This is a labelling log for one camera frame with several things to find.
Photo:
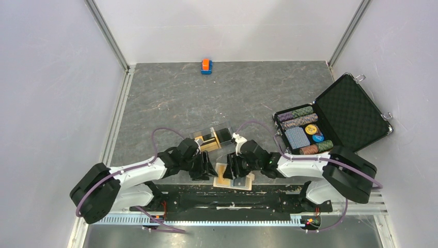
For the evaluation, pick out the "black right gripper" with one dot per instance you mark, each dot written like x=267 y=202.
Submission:
x=233 y=168

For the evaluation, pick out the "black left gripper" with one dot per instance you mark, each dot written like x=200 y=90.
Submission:
x=204 y=169

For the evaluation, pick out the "beige leather card holder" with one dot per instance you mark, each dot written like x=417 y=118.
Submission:
x=244 y=184

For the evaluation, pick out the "black and yellow credit cards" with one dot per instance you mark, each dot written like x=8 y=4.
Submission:
x=213 y=139

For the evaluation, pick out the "gold VIP credit card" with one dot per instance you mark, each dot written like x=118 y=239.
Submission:
x=220 y=179

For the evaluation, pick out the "clear acrylic card box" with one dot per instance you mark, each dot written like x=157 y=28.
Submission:
x=224 y=151

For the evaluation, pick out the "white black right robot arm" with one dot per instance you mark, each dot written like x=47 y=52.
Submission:
x=338 y=173

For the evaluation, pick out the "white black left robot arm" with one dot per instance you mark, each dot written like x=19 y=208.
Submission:
x=104 y=189

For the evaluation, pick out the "blue patterned playing card deck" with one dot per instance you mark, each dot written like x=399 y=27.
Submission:
x=297 y=137

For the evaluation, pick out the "green blue poker chip stack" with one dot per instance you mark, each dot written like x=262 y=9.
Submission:
x=295 y=113

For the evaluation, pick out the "yellow dealer button chip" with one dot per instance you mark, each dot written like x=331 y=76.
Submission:
x=311 y=129

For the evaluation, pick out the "blue round chip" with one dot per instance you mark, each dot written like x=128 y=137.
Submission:
x=318 y=137

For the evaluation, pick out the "purple poker chip stack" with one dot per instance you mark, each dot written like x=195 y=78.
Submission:
x=299 y=121

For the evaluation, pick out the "brown poker chip stack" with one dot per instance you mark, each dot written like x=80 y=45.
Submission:
x=317 y=148

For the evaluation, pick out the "orange and blue toy car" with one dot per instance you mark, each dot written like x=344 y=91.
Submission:
x=206 y=66

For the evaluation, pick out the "black poker chip case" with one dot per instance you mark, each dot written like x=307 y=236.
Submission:
x=346 y=115

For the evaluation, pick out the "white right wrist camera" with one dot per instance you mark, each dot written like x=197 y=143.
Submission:
x=239 y=141

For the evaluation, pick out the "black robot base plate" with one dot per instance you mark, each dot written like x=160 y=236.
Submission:
x=197 y=202

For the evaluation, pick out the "white slotted cable duct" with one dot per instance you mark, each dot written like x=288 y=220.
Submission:
x=143 y=220

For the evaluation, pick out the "aluminium frame post right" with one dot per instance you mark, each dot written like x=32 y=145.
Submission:
x=354 y=22

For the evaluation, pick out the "aluminium frame post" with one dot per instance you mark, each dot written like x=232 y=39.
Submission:
x=354 y=22
x=103 y=26

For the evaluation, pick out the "aluminium frame post left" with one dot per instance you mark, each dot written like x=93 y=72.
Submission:
x=103 y=26

